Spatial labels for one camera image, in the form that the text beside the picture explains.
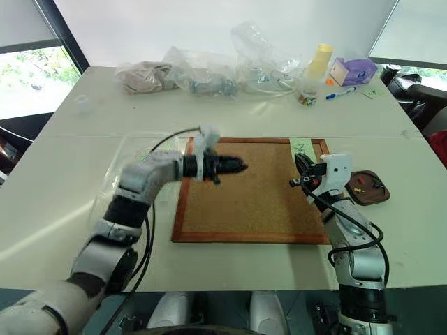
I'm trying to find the black window frame post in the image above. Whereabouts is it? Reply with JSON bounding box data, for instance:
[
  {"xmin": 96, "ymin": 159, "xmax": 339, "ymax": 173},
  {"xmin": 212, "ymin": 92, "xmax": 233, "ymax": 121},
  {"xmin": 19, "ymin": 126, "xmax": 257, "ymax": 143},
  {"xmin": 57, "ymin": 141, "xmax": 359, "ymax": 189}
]
[{"xmin": 34, "ymin": 0, "xmax": 91, "ymax": 72}]

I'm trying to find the brown leather tray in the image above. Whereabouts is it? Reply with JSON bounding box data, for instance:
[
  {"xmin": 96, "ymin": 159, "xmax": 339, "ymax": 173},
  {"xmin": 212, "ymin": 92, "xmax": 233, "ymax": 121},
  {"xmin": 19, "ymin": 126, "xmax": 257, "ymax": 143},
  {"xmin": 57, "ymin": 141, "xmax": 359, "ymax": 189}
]
[{"xmin": 344, "ymin": 169, "xmax": 391, "ymax": 207}]

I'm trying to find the clear plastic bag left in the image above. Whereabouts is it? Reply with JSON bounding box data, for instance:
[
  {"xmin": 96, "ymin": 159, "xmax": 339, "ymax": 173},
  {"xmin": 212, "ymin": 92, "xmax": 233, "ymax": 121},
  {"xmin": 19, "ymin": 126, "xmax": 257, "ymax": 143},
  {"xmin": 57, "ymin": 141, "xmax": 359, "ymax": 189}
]
[{"xmin": 91, "ymin": 132, "xmax": 191, "ymax": 217}]

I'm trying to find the large clear plastic bag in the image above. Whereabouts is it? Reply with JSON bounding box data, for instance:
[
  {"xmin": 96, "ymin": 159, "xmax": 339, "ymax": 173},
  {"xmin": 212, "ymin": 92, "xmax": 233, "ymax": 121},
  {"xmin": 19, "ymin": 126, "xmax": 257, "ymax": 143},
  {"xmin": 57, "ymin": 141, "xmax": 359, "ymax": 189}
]
[{"xmin": 230, "ymin": 20, "xmax": 305, "ymax": 101}]

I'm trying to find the black office chair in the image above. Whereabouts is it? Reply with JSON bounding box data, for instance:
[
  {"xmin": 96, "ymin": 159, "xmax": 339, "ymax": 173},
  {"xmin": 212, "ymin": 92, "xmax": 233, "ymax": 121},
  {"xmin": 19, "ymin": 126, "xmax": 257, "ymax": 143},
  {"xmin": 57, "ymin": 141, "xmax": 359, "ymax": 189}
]
[{"xmin": 379, "ymin": 64, "xmax": 447, "ymax": 131}]

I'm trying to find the purple tissue box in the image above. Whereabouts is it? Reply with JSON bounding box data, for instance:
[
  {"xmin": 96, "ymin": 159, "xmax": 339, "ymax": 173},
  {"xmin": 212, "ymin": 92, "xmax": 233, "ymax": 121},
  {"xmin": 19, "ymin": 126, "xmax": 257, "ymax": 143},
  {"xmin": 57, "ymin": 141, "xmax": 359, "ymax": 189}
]
[{"xmin": 329, "ymin": 57, "xmax": 379, "ymax": 87}]

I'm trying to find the wood framed cork board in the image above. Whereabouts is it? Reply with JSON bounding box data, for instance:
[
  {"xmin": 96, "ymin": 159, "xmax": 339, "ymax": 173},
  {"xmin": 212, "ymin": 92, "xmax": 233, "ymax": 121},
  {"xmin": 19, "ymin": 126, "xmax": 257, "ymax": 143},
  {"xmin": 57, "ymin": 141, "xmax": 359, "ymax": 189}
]
[{"xmin": 170, "ymin": 136, "xmax": 331, "ymax": 245}]

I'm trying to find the plastic bag with brown contents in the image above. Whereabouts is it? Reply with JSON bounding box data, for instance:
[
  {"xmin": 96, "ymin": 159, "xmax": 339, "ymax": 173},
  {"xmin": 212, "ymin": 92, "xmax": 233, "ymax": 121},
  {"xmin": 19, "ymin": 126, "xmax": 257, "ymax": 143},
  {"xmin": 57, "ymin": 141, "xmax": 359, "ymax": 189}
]
[{"xmin": 114, "ymin": 60, "xmax": 175, "ymax": 95}]

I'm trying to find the green sticky note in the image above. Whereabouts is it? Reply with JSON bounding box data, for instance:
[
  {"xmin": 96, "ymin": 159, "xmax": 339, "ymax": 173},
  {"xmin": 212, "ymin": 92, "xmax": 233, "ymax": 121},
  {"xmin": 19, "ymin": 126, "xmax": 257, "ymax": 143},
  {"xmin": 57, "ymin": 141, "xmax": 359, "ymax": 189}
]
[
  {"xmin": 360, "ymin": 87, "xmax": 385, "ymax": 100},
  {"xmin": 289, "ymin": 137, "xmax": 318, "ymax": 164}
]

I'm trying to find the yellow cup stack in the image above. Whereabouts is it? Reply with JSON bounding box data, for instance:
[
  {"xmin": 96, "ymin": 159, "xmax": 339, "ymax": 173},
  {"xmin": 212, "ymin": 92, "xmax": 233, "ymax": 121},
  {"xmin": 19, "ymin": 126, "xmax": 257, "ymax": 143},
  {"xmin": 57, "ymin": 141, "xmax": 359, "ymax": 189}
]
[{"xmin": 305, "ymin": 43, "xmax": 333, "ymax": 80}]

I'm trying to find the blue white marker pen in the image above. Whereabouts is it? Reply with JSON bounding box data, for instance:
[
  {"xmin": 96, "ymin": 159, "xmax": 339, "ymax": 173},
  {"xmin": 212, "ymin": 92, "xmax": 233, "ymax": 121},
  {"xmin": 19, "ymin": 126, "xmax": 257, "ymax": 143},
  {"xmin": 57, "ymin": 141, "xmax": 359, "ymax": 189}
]
[{"xmin": 325, "ymin": 85, "xmax": 358, "ymax": 101}]

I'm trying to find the red cloth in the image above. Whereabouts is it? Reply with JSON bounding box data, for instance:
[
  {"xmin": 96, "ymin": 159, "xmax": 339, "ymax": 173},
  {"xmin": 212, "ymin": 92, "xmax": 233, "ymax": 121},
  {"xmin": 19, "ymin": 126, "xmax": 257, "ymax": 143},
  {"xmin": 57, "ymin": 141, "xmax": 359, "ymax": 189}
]
[{"xmin": 427, "ymin": 129, "xmax": 447, "ymax": 158}]

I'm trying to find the small clear plastic cup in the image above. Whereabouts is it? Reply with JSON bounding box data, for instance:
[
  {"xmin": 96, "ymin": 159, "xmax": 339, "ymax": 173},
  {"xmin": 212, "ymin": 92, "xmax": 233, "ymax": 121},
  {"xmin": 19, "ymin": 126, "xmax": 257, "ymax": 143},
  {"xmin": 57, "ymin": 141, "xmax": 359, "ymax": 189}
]
[{"xmin": 74, "ymin": 94, "xmax": 93, "ymax": 113}]

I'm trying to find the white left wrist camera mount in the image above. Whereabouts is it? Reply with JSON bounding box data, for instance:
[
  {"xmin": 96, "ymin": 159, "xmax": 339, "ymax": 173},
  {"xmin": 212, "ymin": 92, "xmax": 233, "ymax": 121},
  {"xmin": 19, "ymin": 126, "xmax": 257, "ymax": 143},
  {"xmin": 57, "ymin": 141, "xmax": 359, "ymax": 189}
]
[{"xmin": 193, "ymin": 123, "xmax": 221, "ymax": 182}]

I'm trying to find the dark chair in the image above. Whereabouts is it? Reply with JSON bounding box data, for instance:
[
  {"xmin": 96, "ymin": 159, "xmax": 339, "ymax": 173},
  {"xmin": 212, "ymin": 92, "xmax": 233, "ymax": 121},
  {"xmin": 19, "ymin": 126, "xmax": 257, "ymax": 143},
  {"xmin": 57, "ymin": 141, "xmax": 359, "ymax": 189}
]
[{"xmin": 0, "ymin": 112, "xmax": 55, "ymax": 182}]

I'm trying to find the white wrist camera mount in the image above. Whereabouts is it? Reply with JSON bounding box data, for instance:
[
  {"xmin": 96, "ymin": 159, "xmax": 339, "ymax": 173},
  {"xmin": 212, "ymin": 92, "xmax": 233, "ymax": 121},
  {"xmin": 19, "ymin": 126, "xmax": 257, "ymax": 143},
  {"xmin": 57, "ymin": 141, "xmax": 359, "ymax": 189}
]
[
  {"xmin": 193, "ymin": 123, "xmax": 221, "ymax": 182},
  {"xmin": 319, "ymin": 152, "xmax": 352, "ymax": 191}
]

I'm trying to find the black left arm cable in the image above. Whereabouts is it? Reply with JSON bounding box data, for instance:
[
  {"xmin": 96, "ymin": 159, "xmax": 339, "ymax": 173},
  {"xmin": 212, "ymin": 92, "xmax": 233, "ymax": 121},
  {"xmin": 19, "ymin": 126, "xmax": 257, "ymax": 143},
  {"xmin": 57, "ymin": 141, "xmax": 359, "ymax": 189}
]
[{"xmin": 100, "ymin": 126, "xmax": 205, "ymax": 335}]

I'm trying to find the white rounded robot leg cover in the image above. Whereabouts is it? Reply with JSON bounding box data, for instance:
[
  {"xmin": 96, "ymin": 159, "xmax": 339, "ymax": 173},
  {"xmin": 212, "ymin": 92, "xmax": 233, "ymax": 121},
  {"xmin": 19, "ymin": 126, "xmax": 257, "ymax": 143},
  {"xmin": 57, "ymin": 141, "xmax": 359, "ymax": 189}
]
[
  {"xmin": 146, "ymin": 291, "xmax": 196, "ymax": 329},
  {"xmin": 249, "ymin": 290, "xmax": 288, "ymax": 335}
]

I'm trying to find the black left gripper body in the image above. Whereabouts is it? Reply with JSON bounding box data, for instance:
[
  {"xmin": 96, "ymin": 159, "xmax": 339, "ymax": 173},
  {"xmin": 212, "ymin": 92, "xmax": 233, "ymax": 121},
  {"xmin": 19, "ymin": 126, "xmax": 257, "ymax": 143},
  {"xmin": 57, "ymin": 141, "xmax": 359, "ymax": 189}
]
[{"xmin": 201, "ymin": 153, "xmax": 228, "ymax": 186}]

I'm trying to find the plastic bag with grey contents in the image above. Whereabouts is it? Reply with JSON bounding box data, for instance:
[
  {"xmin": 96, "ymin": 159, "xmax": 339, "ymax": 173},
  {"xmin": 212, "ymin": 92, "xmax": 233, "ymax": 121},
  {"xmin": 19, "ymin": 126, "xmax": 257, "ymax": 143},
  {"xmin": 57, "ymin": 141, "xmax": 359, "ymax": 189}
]
[{"xmin": 162, "ymin": 46, "xmax": 242, "ymax": 98}]

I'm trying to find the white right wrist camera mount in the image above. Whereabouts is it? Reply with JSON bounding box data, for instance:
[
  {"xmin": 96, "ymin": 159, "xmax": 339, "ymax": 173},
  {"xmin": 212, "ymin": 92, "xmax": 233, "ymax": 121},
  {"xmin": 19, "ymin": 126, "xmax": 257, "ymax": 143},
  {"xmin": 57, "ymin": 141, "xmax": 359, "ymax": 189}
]
[{"xmin": 319, "ymin": 152, "xmax": 352, "ymax": 191}]

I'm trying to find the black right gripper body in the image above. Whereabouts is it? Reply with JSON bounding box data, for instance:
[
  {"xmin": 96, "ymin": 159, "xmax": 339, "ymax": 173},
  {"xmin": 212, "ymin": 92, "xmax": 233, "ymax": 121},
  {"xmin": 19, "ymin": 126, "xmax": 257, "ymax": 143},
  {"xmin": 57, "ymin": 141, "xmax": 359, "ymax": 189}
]
[{"xmin": 289, "ymin": 162, "xmax": 328, "ymax": 190}]

